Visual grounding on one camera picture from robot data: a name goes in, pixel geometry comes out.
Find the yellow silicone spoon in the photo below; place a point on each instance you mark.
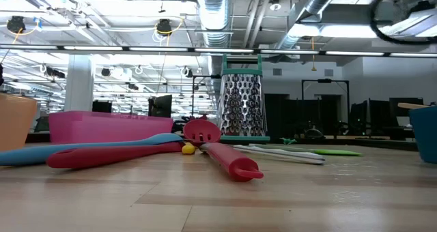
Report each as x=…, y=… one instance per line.
x=188, y=149

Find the red slotted spoon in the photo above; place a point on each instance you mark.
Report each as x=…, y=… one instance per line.
x=232, y=160

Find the grey green patterned knife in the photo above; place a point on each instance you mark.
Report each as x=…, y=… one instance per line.
x=266, y=148

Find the white blue patterned knife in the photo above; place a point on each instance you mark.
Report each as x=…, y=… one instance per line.
x=300, y=159

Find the dark red solid spoon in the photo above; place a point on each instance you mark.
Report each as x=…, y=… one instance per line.
x=102, y=155

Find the green silicone spatula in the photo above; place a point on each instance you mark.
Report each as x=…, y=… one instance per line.
x=338, y=153

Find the blue silicone spoon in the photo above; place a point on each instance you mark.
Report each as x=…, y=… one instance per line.
x=34, y=155

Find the teal metal box grater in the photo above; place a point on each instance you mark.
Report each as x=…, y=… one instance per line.
x=240, y=102

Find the long strip light bar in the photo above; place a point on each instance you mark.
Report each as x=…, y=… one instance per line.
x=222, y=50

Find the small teal plastic piece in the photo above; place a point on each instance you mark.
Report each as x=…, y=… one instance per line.
x=287, y=141

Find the pink plastic bin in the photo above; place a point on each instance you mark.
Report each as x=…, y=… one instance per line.
x=109, y=126

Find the small dark office monitor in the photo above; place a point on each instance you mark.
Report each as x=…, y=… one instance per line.
x=101, y=106

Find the round ceiling sensor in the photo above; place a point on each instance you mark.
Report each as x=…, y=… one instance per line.
x=275, y=6

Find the white building pillar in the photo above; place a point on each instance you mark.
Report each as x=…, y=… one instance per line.
x=78, y=85

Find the orange plastic bin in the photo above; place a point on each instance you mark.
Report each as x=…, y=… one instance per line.
x=15, y=123

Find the blue plastic bin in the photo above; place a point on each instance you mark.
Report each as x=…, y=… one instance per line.
x=425, y=136

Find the wide silver ventilation duct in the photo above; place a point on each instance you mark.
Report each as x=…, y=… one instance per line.
x=213, y=13

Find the black metal gantry frame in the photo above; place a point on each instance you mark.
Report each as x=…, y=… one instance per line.
x=324, y=80

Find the black metal table frame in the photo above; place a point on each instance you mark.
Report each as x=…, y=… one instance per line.
x=375, y=145

